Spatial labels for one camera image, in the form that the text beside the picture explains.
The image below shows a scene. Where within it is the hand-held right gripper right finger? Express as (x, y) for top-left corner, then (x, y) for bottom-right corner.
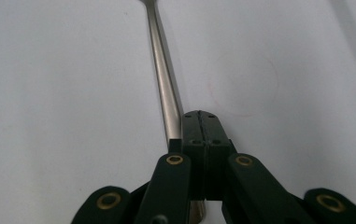
(201, 110), (237, 202)

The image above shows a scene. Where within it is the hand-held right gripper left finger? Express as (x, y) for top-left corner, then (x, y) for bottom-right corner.
(168, 110), (207, 202)

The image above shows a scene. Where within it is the steel table knife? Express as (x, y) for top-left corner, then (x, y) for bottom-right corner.
(140, 0), (206, 224)

